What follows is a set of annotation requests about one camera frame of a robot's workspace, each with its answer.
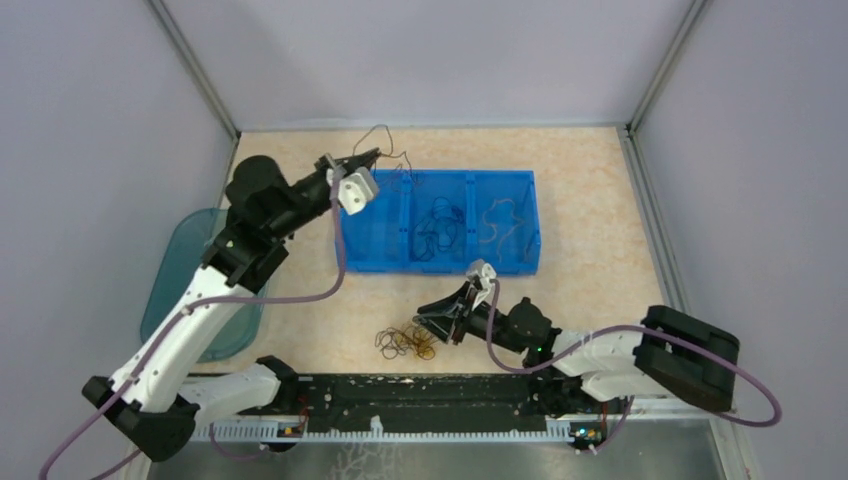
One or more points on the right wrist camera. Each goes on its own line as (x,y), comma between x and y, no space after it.
(480,276)

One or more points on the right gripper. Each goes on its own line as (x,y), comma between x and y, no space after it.
(442,323)

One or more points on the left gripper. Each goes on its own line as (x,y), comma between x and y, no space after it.
(364,158)

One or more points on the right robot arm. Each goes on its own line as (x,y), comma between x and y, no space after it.
(668,353)

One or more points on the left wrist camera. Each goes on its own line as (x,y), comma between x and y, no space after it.
(357,190)

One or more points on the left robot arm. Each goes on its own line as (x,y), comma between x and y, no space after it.
(148,399)

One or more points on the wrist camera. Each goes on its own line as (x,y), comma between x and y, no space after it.
(357,190)
(480,276)

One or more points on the blue three-compartment bin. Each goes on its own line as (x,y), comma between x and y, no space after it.
(437,222)

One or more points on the teal transparent plastic tray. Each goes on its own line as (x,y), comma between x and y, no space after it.
(189,240)

